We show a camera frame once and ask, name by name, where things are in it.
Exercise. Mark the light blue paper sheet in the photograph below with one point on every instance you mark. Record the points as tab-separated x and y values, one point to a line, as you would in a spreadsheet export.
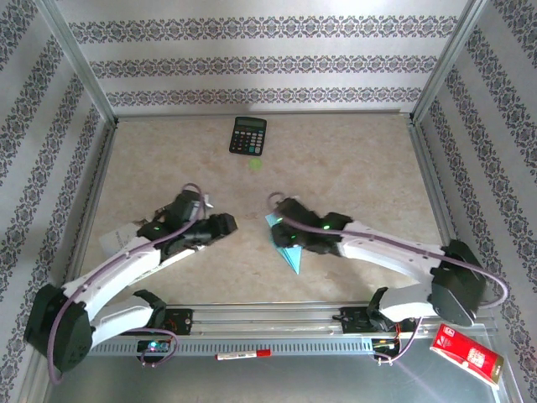
293	260

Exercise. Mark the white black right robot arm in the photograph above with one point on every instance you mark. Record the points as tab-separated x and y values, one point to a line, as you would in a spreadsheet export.
386	256

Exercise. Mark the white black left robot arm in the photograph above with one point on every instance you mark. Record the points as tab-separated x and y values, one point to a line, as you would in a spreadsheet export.
113	273

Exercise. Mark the white booklet with photo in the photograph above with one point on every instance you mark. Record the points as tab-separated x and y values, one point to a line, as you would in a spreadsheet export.
119	239

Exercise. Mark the small green sticker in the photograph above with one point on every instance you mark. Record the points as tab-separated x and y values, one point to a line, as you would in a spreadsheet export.
255	164

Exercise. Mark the black calculator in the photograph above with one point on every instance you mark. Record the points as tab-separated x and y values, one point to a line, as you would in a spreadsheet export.
247	136

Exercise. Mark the small controller board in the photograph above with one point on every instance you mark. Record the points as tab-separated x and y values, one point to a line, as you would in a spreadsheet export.
153	346
384	343

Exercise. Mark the red white marker pen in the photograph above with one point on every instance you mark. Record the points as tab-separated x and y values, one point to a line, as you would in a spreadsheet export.
239	356

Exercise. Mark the red carton box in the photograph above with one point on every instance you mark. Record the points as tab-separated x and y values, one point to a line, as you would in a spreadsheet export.
465	352

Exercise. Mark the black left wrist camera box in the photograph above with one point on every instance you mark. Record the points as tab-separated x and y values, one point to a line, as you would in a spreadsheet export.
184	207

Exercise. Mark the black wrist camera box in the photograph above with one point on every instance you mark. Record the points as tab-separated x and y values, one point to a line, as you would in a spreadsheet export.
184	207
295	210

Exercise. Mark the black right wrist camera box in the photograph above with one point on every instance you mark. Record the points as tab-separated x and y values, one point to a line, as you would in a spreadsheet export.
295	210

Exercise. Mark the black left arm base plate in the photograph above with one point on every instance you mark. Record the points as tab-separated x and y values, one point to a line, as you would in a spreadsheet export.
180	321

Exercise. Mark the aluminium front rail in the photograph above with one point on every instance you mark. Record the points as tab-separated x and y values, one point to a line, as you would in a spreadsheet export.
268	319

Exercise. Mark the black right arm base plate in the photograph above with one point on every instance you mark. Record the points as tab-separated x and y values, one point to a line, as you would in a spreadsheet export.
356	321

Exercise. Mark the aluminium side rail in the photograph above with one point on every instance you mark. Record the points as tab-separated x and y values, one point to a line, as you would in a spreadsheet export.
88	189
440	189

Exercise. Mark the aluminium back rail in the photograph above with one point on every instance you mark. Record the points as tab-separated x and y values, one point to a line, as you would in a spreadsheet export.
260	114

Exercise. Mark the aluminium frame post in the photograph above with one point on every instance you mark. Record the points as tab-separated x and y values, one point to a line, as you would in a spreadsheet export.
79	63
449	63

